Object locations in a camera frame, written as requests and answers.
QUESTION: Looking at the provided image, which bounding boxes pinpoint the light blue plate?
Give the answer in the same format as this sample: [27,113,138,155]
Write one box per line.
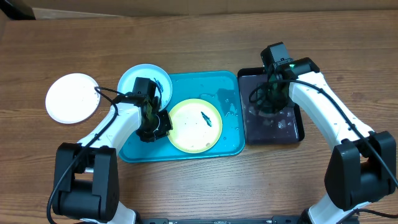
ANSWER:
[117,63,172,110]

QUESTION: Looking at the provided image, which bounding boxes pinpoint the yellow plate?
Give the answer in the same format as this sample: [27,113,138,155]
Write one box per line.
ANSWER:
[168,99,223,154]

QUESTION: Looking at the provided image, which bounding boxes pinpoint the white plate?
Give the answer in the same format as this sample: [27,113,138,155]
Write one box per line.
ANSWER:
[45,73,100,124]

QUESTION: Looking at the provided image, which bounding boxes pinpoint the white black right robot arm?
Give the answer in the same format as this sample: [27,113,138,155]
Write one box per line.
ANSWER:
[249,57,397,223]

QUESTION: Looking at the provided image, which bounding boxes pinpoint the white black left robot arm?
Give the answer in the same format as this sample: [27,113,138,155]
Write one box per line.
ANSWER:
[47,93,172,223]

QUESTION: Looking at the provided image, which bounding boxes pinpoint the black plastic tray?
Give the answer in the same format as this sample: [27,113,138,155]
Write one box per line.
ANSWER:
[238,67,305,145]

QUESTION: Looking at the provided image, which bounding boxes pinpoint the teal plastic tray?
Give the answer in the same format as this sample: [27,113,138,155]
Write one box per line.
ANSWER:
[119,71,245,163]

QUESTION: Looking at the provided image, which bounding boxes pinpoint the brown cardboard backdrop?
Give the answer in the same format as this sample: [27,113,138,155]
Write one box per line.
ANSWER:
[0,0,398,21]

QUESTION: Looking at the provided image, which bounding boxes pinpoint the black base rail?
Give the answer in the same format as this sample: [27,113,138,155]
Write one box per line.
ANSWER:
[136,215,310,224]

